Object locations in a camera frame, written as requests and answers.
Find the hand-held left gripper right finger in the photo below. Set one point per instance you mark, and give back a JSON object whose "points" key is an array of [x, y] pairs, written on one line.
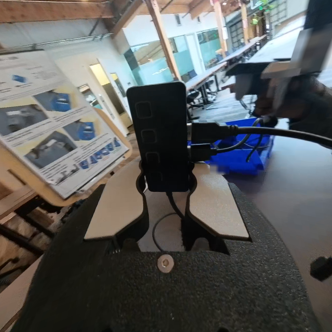
{"points": [[215, 207]]}

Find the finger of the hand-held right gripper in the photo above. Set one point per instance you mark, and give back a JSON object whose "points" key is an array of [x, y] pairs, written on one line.
{"points": [[280, 69], [243, 83]]}

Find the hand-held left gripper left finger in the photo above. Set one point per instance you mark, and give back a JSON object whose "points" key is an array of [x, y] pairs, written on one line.
{"points": [[116, 207]]}

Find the blue plastic bin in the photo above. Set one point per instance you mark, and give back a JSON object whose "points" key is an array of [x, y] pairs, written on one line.
{"points": [[241, 160]]}

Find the black four-button usb hub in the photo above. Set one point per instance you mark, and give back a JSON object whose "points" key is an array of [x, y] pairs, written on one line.
{"points": [[168, 116]]}

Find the person's right hand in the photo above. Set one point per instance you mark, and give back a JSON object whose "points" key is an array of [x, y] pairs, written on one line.
{"points": [[300, 98]]}

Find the black office chair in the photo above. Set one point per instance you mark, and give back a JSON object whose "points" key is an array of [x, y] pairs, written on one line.
{"points": [[194, 99]]}

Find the green potted plant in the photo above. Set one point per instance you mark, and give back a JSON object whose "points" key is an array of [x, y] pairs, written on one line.
{"points": [[262, 10]]}

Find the instruction board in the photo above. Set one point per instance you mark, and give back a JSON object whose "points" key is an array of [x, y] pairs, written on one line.
{"points": [[51, 116]]}

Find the wooden support post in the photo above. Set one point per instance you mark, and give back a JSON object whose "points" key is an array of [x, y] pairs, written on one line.
{"points": [[162, 39], [220, 26]]}

